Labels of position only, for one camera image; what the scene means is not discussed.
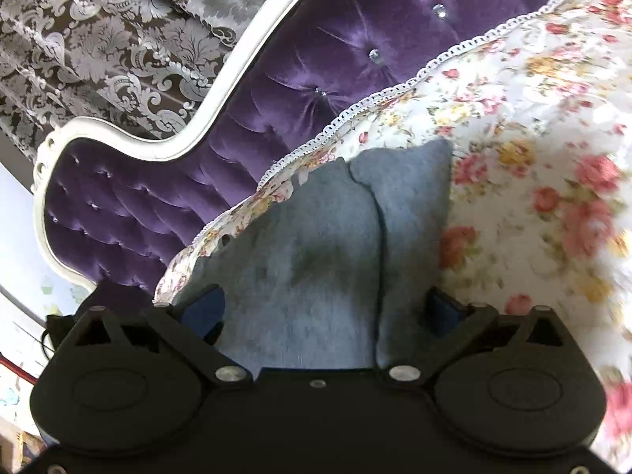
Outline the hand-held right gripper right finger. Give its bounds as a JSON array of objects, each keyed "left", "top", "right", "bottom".
[{"left": 381, "top": 286, "right": 578, "bottom": 388}]

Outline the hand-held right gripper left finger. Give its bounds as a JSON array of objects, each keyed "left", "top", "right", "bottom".
[{"left": 63, "top": 283, "right": 254, "bottom": 386}]

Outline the grey argyle sweater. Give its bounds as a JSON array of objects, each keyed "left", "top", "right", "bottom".
[{"left": 173, "top": 138, "right": 455, "bottom": 372}]

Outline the black object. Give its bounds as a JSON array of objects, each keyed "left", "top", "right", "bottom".
[{"left": 41, "top": 313, "right": 76, "bottom": 352}]

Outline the floral bed sheet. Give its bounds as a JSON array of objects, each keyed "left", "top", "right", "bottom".
[{"left": 153, "top": 0, "right": 632, "bottom": 457}]

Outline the grey damask curtain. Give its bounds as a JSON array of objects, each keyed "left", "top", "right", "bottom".
[{"left": 0, "top": 0, "right": 319, "bottom": 160}]

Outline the purple tufted headboard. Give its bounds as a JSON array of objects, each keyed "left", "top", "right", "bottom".
[{"left": 32, "top": 0, "right": 589, "bottom": 303}]

